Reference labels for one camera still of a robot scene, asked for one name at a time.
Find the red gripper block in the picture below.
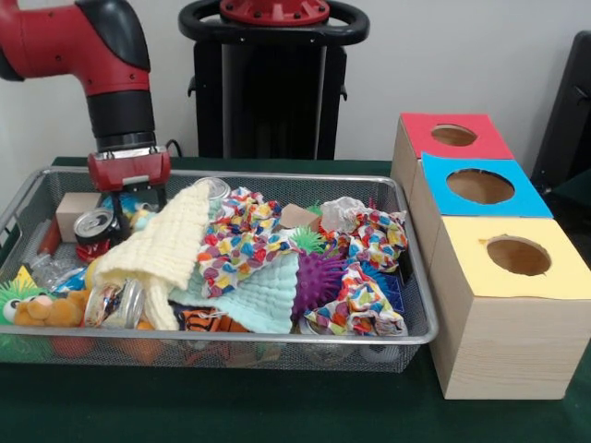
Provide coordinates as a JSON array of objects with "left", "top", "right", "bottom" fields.
[{"left": 87, "top": 145, "right": 173, "bottom": 243}]

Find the cream yellow cloth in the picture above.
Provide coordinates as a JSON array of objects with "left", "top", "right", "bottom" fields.
[{"left": 92, "top": 183, "right": 211, "bottom": 330}]

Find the red black drink can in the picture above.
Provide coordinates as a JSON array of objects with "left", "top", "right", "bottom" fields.
[
  {"left": 74, "top": 208, "right": 117, "bottom": 265},
  {"left": 194, "top": 177, "right": 232, "bottom": 200}
]

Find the colourful patterned cloth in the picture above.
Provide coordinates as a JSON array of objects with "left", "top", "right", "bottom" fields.
[
  {"left": 305, "top": 263, "right": 409, "bottom": 336},
  {"left": 196, "top": 188, "right": 298, "bottom": 300},
  {"left": 320, "top": 197, "right": 410, "bottom": 275}
]

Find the green spiky ball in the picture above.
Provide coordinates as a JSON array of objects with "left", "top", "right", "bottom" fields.
[{"left": 288, "top": 226, "right": 328, "bottom": 256}]

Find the shallow clear mesh bin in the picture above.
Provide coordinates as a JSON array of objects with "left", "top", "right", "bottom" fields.
[{"left": 0, "top": 164, "right": 440, "bottom": 375}]

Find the wooden three-hole box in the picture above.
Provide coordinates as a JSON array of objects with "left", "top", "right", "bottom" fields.
[{"left": 390, "top": 112, "right": 591, "bottom": 401}]

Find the yellow rubber duck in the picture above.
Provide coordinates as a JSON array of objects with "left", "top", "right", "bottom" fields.
[{"left": 129, "top": 208, "right": 158, "bottom": 233}]

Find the crushed silver drink can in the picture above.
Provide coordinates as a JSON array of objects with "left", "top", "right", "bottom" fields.
[{"left": 85, "top": 277, "right": 145, "bottom": 330}]

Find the brown plush bear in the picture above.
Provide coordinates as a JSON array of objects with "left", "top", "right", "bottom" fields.
[{"left": 11, "top": 290, "right": 89, "bottom": 329}]

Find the mint green cloth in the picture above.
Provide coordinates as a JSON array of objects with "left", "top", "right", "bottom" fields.
[{"left": 171, "top": 254, "right": 302, "bottom": 335}]

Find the green fluffy toy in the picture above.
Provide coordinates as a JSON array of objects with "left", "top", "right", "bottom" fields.
[{"left": 0, "top": 279, "right": 49, "bottom": 320}]

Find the purple spiky ball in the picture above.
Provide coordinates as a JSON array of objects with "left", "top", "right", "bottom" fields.
[{"left": 294, "top": 249, "right": 350, "bottom": 319}]

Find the dark green table cloth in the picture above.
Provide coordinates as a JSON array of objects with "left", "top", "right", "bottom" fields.
[{"left": 0, "top": 155, "right": 591, "bottom": 443}]

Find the black chair back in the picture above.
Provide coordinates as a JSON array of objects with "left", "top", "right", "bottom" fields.
[{"left": 531, "top": 30, "right": 591, "bottom": 218}]

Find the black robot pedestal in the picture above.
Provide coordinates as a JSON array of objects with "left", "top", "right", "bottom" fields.
[{"left": 178, "top": 0, "right": 370, "bottom": 160}]

